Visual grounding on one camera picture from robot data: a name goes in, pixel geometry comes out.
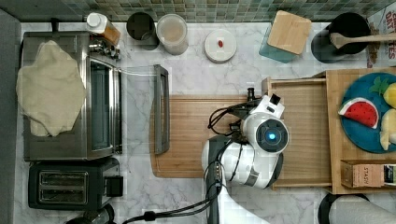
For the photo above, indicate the black drawer handle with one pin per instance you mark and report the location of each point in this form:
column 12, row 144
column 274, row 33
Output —
column 250, row 94

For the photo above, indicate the wooden drawer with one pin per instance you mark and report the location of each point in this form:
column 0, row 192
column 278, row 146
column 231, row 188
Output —
column 307, row 158

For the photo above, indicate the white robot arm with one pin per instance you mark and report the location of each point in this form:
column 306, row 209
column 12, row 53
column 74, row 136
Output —
column 253, row 157

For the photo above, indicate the wooden drawer cabinet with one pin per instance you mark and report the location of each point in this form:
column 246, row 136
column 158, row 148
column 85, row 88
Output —
column 349, row 140

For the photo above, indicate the wooden cutting board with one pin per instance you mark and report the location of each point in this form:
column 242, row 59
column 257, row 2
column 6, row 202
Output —
column 189, row 116

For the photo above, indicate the toaster oven glass door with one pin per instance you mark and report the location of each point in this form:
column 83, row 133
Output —
column 145, row 107

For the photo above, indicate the clear jar with white lid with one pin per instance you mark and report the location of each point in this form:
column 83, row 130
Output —
column 172, row 32

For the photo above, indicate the dark cylindrical cup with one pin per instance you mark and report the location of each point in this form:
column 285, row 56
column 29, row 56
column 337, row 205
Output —
column 141, row 28

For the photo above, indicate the stainless toaster oven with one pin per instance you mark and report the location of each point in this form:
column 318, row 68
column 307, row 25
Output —
column 97, row 132

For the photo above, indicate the teal box with wooden lid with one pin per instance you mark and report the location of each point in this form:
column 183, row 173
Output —
column 285, row 38

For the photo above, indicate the orange juice bottle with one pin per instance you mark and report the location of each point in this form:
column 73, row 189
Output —
column 99, row 24

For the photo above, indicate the black two-slot toaster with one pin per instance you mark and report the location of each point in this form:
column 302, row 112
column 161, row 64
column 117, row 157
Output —
column 74, row 185

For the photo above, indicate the black kettle top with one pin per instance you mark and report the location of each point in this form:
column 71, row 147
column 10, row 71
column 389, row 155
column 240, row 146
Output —
column 104, row 215

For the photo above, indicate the cream cloth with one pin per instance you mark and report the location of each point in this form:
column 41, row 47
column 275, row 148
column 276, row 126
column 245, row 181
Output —
column 50, row 91

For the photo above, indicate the wooden spoon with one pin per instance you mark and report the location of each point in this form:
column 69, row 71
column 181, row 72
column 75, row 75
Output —
column 361, row 39

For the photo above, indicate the toy watermelon slice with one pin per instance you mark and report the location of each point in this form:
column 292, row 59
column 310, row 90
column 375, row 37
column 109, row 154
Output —
column 361, row 110

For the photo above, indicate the brown cardboard box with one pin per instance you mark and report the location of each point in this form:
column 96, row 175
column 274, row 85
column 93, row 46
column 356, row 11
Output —
column 367, row 174

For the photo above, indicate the gray round object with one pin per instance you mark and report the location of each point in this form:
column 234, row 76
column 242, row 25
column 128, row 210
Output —
column 352, row 209

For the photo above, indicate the blue plate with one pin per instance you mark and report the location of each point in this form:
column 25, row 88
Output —
column 362, row 136

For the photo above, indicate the black utensil holder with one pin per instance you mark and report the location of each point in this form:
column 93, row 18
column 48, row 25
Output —
column 331, row 44

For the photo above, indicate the green toy leaf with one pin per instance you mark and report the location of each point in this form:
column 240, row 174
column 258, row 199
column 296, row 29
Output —
column 380, row 85

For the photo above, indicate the toy yellow fruit lower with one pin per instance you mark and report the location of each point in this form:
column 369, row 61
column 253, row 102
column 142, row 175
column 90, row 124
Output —
column 388, row 129

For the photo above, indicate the toy yellow fruit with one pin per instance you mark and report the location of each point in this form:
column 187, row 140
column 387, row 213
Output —
column 390, row 95
column 388, row 129

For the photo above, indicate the oats box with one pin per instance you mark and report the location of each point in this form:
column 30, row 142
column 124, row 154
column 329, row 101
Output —
column 382, row 54

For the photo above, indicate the toy yellow fruit upper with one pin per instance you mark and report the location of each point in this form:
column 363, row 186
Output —
column 390, row 95

